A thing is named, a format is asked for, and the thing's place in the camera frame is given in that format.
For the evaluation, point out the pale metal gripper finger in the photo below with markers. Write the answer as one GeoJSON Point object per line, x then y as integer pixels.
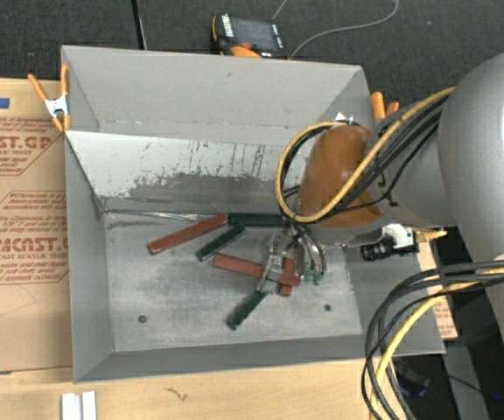
{"type": "Point", "coordinates": [272, 274]}
{"type": "Point", "coordinates": [274, 244]}

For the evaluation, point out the red-brown flat block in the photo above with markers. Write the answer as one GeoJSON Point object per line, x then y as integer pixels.
{"type": "Point", "coordinates": [186, 234]}
{"type": "Point", "coordinates": [239, 266]}
{"type": "Point", "coordinates": [285, 290]}

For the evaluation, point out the dark green flat block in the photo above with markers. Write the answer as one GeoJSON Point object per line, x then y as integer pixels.
{"type": "Point", "coordinates": [245, 310]}
{"type": "Point", "coordinates": [220, 243]}
{"type": "Point", "coordinates": [256, 219]}

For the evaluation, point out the grey metal bin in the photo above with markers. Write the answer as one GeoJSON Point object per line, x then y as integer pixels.
{"type": "Point", "coordinates": [199, 304]}

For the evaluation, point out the brown cardboard board red print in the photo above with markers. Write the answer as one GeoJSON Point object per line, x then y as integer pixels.
{"type": "Point", "coordinates": [24, 313]}

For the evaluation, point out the black cylinder on white bracket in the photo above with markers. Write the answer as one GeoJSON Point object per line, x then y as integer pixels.
{"type": "Point", "coordinates": [387, 245]}

